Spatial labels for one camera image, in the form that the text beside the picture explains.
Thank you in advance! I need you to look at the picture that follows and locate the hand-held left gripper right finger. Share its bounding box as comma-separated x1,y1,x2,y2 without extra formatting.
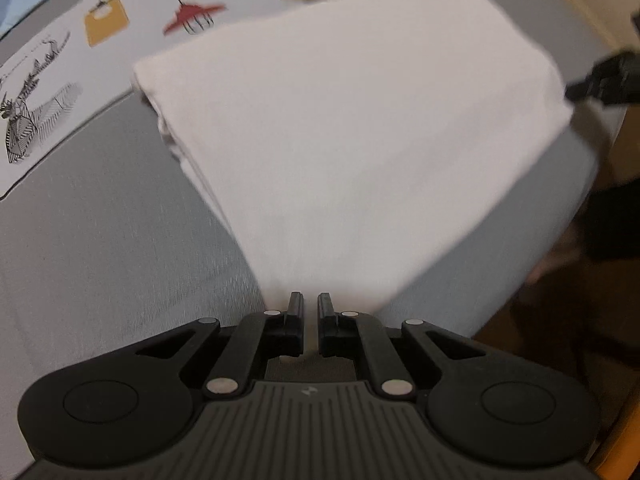
317,293,489,402

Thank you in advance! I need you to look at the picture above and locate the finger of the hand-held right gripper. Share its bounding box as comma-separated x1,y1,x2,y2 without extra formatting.
565,49,640,108

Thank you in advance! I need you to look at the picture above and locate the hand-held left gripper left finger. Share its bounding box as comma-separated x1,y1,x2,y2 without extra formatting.
134,291,306,399

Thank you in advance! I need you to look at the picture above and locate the white garment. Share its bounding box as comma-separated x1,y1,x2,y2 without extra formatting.
132,0,575,356

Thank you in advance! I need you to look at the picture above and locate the grey printed blanket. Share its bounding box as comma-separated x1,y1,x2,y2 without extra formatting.
0,0,623,480

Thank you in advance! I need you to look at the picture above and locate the light blue cloth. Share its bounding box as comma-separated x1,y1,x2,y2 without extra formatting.
0,0,151,41

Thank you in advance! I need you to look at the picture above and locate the wooden bed frame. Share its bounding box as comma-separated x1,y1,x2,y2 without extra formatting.
520,0,640,58

